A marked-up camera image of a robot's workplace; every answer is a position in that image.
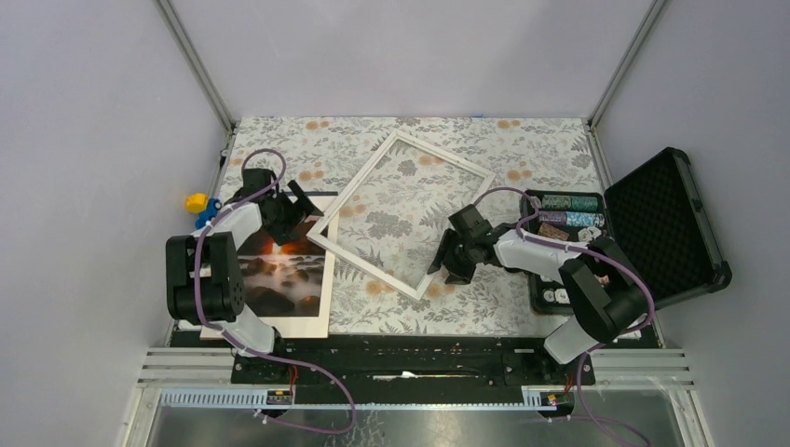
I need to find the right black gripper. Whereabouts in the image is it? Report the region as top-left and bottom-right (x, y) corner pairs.
(427, 228), (477, 286)

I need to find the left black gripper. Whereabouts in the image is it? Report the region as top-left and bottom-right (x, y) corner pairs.
(265, 180), (321, 244)

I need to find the white picture frame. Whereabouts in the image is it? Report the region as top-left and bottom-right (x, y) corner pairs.
(306, 129), (497, 302)

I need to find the sunset photo with white mat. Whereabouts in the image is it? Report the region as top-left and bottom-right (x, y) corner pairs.
(210, 192), (336, 339)

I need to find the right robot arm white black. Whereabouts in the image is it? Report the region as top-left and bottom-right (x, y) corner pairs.
(428, 205), (656, 384)

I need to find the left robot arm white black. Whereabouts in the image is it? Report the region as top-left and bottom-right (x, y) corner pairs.
(165, 169), (322, 383)

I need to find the floral patterned table mat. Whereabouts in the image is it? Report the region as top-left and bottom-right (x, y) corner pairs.
(219, 116), (603, 337)

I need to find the brown playing card box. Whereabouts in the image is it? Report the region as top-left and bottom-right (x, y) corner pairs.
(538, 223), (569, 241)

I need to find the yellow blue toy car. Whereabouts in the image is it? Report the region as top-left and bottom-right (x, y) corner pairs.
(184, 193), (223, 230)

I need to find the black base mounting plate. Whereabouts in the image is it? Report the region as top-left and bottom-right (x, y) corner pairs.
(231, 335), (595, 405)

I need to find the black foam lined case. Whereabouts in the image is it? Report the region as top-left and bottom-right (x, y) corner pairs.
(524, 147), (732, 308)

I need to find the aluminium rail frame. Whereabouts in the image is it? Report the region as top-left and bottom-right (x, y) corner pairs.
(138, 348), (699, 412)

